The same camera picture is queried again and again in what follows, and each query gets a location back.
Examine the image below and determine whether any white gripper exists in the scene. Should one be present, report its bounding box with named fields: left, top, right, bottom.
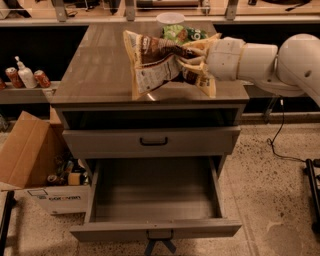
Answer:
left=182, top=37, right=245, bottom=81

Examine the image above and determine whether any brown chip bag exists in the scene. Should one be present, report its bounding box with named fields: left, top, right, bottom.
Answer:
left=123, top=30, right=221, bottom=100

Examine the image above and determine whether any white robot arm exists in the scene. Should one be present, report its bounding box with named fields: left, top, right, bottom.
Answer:
left=179, top=34, right=320, bottom=106

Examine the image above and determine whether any green chip bag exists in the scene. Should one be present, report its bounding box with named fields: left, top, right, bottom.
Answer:
left=162, top=24, right=208, bottom=45

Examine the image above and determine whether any grey closed top drawer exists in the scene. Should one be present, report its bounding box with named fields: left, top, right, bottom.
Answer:
left=63, top=126, right=240, bottom=159

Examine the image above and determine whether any grey drawer cabinet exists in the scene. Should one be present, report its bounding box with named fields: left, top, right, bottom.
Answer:
left=50, top=20, right=250, bottom=164

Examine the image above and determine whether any grey open middle drawer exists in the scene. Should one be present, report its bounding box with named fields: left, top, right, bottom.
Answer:
left=71, top=156, right=241, bottom=242

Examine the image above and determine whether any black stand base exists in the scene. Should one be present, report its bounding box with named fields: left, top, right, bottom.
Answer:
left=304, top=159, right=320, bottom=234

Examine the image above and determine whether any red soda can right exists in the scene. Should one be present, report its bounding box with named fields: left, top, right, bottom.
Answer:
left=34, top=70, right=51, bottom=88

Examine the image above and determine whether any red soda can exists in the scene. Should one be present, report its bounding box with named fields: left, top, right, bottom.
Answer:
left=34, top=70, right=51, bottom=88
left=5, top=67, right=24, bottom=88

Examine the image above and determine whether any white pump bottle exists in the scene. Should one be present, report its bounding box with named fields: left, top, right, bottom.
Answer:
left=15, top=56, right=37, bottom=89

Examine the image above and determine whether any red soda can left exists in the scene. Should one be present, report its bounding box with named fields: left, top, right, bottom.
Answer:
left=5, top=67, right=24, bottom=88

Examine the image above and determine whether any brown cardboard box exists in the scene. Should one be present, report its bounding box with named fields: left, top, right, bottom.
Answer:
left=0, top=111, right=89, bottom=215

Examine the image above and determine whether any black drawer handle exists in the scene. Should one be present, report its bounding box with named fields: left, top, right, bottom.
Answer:
left=139, top=137, right=168, bottom=147

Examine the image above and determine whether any black floor cable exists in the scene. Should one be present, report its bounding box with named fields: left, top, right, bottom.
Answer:
left=266, top=96, right=307, bottom=164

